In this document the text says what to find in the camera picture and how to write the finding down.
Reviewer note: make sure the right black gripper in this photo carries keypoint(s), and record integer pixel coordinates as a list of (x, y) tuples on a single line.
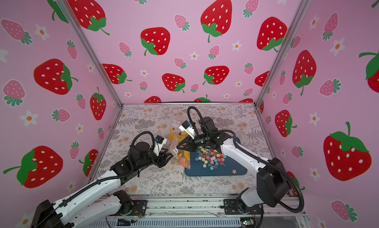
[(189, 143)]

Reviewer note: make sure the pile of star candies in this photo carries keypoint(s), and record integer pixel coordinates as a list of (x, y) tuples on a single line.
[(210, 158)]

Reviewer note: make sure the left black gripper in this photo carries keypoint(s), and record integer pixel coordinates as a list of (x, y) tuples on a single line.
[(162, 160)]

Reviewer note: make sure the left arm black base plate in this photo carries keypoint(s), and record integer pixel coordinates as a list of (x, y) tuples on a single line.
[(132, 208)]

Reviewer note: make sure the white block pieces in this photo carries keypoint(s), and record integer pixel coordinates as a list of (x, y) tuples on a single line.
[(176, 123)]

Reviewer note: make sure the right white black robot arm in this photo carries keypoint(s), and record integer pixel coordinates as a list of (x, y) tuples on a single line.
[(272, 181)]

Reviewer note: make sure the aluminium rail frame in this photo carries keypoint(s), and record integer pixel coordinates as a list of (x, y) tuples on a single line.
[(201, 211)]

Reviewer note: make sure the ziploc bag of lollipops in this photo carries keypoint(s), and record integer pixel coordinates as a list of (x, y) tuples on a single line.
[(182, 157)]

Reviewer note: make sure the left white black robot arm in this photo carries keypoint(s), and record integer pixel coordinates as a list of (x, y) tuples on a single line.
[(101, 198)]

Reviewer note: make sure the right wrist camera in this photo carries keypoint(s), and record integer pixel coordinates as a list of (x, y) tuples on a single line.
[(187, 127)]

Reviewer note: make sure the dark teal rectangular mat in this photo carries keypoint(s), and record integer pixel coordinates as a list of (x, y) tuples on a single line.
[(197, 171)]

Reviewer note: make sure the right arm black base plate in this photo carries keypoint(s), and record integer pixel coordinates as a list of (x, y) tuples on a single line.
[(237, 207)]

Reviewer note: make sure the yellow rubber duck toy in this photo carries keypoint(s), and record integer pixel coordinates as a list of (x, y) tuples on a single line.
[(176, 138)]

